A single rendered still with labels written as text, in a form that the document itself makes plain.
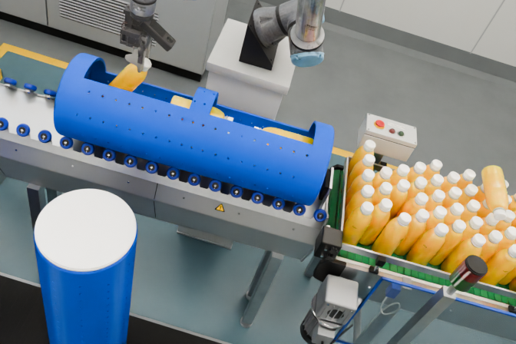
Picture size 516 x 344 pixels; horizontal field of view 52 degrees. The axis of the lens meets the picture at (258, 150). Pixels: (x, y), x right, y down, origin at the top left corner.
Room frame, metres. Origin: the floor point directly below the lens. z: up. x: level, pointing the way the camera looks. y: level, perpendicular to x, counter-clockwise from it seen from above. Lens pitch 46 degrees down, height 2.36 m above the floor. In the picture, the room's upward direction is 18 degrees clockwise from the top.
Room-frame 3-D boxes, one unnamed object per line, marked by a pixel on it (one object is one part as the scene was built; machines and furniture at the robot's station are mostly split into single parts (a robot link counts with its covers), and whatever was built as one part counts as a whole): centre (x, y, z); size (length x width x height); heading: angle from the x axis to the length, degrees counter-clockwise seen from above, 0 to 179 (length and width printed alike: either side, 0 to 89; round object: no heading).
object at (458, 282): (0.93, -0.67, 1.18); 0.06 x 0.06 x 0.05
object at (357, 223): (1.15, -0.39, 1.00); 0.07 x 0.07 x 0.19
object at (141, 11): (1.29, 0.45, 1.47); 0.08 x 0.08 x 0.05
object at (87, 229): (0.80, 0.40, 1.03); 0.28 x 0.28 x 0.01
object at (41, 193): (1.15, 0.78, 0.31); 0.06 x 0.06 x 0.63; 3
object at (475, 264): (0.93, -0.67, 1.18); 0.06 x 0.06 x 0.16
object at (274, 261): (1.20, -0.20, 0.31); 0.06 x 0.06 x 0.63; 3
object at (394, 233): (1.15, -0.52, 1.00); 0.07 x 0.07 x 0.19
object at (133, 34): (1.29, 0.46, 1.39); 0.09 x 0.08 x 0.12; 93
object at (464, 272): (0.93, -0.67, 1.23); 0.06 x 0.06 x 0.04
